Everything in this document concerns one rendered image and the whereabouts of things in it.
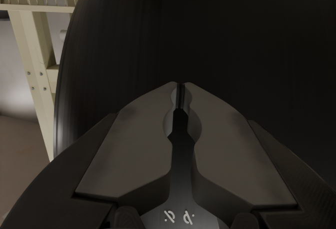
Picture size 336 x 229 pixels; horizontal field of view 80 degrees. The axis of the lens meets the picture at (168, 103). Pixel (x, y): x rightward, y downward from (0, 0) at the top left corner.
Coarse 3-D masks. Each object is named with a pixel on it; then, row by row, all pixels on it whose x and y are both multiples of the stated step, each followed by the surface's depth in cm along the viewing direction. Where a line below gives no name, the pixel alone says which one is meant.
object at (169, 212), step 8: (160, 208) 15; (168, 208) 15; (176, 208) 15; (184, 208) 15; (192, 208) 15; (160, 216) 15; (168, 216) 15; (176, 216) 15; (184, 216) 15; (192, 216) 15; (160, 224) 15; (168, 224) 15; (176, 224) 15; (184, 224) 15; (192, 224) 15
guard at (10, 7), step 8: (8, 0) 64; (64, 0) 63; (0, 8) 64; (8, 8) 64; (16, 8) 64; (24, 8) 64; (32, 8) 64; (40, 8) 64; (48, 8) 64; (56, 8) 64; (64, 8) 64; (72, 8) 64
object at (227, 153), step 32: (192, 96) 10; (192, 128) 10; (224, 128) 8; (192, 160) 8; (224, 160) 7; (256, 160) 7; (192, 192) 7; (224, 192) 6; (256, 192) 6; (288, 192) 6; (224, 224) 8
